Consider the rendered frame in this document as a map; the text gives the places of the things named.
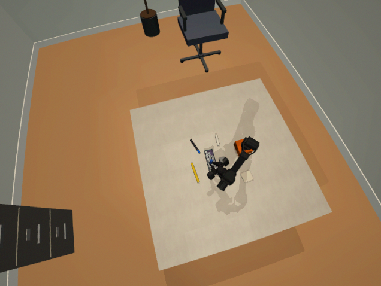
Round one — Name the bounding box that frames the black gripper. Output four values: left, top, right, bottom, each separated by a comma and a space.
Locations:
207, 157, 229, 180

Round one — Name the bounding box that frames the dark grey and purple keyboard panel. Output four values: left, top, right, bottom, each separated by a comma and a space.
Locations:
204, 149, 218, 171

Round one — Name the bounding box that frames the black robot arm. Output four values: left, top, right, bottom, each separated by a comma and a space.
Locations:
217, 137, 260, 191

